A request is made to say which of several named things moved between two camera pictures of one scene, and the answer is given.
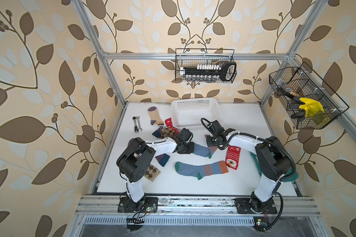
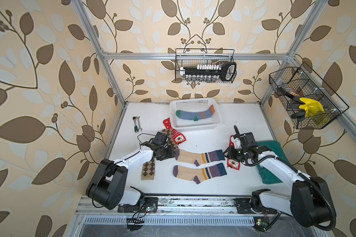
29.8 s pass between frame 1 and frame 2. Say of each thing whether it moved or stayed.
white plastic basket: stayed
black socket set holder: stayed
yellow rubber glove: stayed
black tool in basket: stayed
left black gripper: moved
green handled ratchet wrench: stayed
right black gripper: moved
